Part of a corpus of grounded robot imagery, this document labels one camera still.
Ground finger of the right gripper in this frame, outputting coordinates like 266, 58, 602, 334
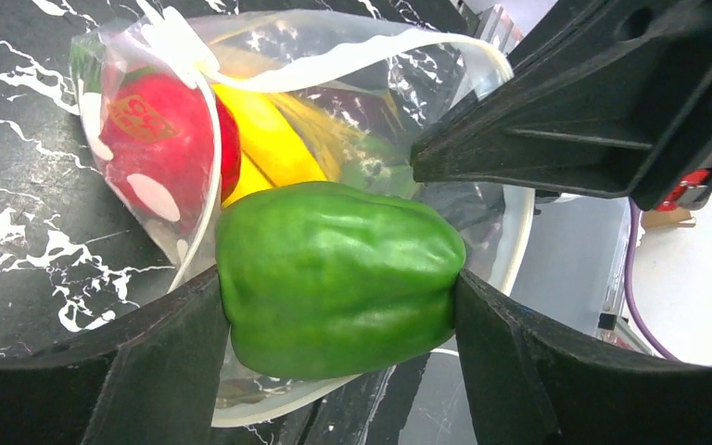
508, 1, 712, 70
410, 24, 712, 201

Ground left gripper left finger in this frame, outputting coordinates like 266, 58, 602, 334
0, 269, 229, 444

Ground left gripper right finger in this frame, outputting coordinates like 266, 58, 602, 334
453, 271, 712, 444

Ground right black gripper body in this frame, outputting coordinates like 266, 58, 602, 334
629, 0, 712, 213

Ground green toy vegetable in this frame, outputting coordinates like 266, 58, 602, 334
215, 182, 466, 380

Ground red toy pepper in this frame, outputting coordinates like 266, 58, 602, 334
99, 68, 215, 234

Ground clear polka dot zip bag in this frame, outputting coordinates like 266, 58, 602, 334
68, 6, 537, 428

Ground yellow toy bananas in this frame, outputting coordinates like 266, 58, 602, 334
212, 84, 364, 207

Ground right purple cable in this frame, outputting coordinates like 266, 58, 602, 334
623, 199, 682, 363

